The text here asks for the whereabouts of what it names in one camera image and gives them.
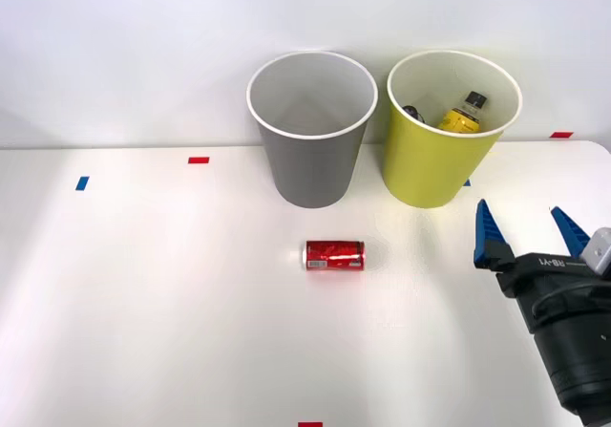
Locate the yellow-green plastic waste bin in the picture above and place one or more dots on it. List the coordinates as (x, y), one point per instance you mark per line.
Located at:
(425, 169)

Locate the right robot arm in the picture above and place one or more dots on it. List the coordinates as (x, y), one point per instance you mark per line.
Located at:
(573, 360)

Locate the grey plastic waste bin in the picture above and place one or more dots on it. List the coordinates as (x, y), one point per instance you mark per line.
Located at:
(310, 169)

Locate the yellow label plastic bottle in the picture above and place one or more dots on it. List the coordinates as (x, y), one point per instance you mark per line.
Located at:
(460, 120)

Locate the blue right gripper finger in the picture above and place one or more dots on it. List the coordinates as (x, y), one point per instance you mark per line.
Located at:
(573, 236)
(488, 241)

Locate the red drink can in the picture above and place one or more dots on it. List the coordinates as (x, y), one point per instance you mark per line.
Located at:
(336, 256)

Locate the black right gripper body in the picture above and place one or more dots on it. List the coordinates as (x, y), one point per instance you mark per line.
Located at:
(539, 279)

